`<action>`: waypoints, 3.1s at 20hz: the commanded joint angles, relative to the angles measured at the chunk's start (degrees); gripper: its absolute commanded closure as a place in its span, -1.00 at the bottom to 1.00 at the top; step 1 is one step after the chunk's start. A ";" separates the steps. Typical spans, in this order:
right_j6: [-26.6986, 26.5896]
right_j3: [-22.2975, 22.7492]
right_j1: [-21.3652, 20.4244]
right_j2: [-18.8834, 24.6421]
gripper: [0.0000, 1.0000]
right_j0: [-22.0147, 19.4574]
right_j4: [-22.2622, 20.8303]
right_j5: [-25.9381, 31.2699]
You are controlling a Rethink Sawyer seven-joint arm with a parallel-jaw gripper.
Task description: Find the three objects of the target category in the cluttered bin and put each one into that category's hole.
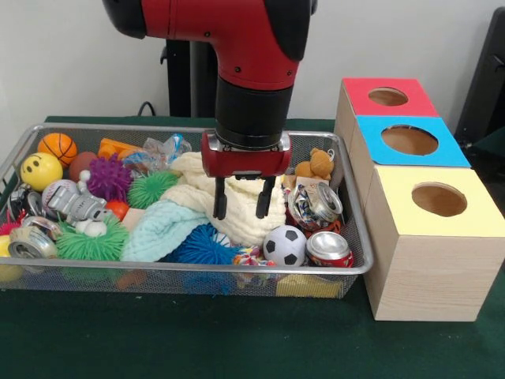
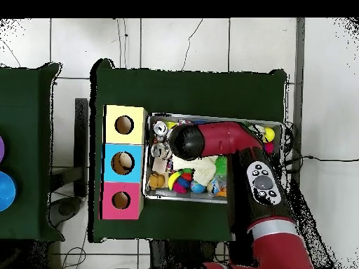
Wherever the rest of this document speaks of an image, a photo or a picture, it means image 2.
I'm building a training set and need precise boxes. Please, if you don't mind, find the black power cable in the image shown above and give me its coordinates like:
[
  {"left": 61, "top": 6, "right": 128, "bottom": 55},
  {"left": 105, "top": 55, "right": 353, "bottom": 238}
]
[{"left": 284, "top": 155, "right": 359, "bottom": 164}]

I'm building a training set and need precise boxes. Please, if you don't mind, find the cream knitted cloth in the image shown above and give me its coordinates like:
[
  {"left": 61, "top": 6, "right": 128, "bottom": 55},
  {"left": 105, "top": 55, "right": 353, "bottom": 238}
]
[{"left": 171, "top": 155, "right": 217, "bottom": 187}]

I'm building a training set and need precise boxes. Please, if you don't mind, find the large blue ball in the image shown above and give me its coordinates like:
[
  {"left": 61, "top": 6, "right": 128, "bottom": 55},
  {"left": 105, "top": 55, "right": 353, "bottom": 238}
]
[{"left": 0, "top": 171, "right": 17, "bottom": 212}]

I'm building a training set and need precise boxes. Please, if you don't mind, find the small globe ball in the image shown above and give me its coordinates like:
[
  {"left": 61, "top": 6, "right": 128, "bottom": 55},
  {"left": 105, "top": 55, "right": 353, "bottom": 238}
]
[{"left": 190, "top": 180, "right": 206, "bottom": 195}]

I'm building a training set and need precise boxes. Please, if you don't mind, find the small green spiky ball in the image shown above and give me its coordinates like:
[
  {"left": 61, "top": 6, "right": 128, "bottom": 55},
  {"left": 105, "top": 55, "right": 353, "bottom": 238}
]
[{"left": 214, "top": 155, "right": 229, "bottom": 176}]

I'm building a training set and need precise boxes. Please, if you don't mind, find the plain yellow ball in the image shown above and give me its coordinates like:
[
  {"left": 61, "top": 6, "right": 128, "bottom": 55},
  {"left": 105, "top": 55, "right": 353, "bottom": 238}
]
[{"left": 263, "top": 127, "right": 276, "bottom": 143}]

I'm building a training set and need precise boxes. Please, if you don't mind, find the yellow toy banana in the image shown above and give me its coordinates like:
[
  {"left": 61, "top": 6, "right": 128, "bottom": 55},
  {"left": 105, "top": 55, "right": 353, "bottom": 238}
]
[{"left": 167, "top": 170, "right": 183, "bottom": 191}]

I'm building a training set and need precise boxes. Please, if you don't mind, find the crushed red soda can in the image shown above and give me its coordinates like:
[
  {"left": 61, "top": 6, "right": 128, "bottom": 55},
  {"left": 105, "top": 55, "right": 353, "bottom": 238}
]
[{"left": 152, "top": 120, "right": 169, "bottom": 137}]

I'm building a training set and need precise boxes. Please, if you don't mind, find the wooden box with three holes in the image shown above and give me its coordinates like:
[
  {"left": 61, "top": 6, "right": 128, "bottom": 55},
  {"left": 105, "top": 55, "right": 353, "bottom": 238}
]
[{"left": 99, "top": 104, "right": 149, "bottom": 221}]

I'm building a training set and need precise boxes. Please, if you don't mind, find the brown teddy bear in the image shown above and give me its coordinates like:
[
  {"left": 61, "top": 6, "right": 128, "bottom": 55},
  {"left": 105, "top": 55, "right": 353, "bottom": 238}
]
[{"left": 147, "top": 172, "right": 169, "bottom": 191}]

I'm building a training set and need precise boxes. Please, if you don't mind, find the black upright panel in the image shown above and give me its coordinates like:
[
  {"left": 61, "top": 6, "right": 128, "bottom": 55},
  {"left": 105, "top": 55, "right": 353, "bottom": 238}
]
[{"left": 74, "top": 97, "right": 89, "bottom": 197}]

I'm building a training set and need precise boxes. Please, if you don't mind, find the thin black floor cable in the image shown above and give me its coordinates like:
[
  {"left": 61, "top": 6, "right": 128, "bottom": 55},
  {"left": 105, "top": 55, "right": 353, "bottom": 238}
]
[{"left": 180, "top": 18, "right": 203, "bottom": 71}]

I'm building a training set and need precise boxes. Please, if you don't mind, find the metal mesh bin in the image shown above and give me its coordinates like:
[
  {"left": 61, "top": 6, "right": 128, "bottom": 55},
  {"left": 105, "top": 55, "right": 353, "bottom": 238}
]
[{"left": 142, "top": 112, "right": 285, "bottom": 205}]

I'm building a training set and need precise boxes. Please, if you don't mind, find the dark green table cloth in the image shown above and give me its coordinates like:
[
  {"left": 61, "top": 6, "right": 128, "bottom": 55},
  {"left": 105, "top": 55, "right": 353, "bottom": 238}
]
[
  {"left": 0, "top": 62, "right": 65, "bottom": 242},
  {"left": 88, "top": 57, "right": 288, "bottom": 243}
]

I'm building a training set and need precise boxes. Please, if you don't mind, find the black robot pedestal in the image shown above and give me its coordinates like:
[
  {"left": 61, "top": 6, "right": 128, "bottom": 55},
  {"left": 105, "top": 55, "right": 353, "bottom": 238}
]
[{"left": 149, "top": 239, "right": 229, "bottom": 269}]

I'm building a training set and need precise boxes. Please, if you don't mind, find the dark grey stand base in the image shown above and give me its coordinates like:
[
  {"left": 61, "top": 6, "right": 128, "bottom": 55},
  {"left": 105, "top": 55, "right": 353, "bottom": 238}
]
[{"left": 48, "top": 195, "right": 82, "bottom": 228}]

